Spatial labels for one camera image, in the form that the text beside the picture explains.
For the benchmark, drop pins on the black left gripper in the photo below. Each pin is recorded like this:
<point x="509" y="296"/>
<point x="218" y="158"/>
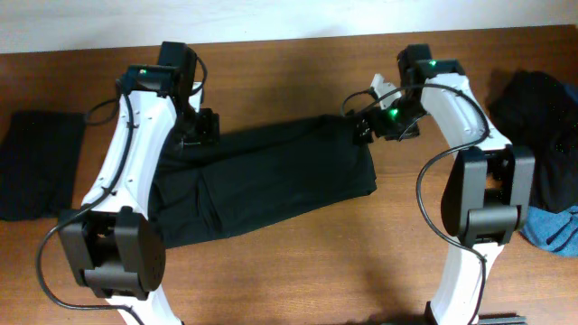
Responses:
<point x="210" y="132"/>

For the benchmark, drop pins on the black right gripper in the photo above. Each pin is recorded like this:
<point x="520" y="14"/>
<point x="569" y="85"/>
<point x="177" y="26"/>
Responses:
<point x="366" y="122"/>

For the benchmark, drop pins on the black trousers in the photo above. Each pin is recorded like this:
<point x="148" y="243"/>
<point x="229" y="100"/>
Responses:
<point x="257" y="177"/>

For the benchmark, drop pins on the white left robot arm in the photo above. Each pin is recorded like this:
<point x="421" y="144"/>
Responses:
<point x="110" y="243"/>

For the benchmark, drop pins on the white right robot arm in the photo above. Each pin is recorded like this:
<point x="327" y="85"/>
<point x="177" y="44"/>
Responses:
<point x="486" y="198"/>

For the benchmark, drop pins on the black garment right pile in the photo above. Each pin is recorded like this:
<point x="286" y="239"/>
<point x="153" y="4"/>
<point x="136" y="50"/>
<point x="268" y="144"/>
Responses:
<point x="538" y="111"/>

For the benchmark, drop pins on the black folded garment left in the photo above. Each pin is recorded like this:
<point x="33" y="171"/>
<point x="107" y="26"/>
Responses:
<point x="39" y="159"/>

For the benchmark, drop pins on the blue striped garment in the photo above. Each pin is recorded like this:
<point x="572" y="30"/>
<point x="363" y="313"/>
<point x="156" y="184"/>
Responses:
<point x="552" y="216"/>

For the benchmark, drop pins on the black base bracket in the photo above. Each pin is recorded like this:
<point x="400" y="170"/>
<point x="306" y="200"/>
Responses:
<point x="505" y="319"/>

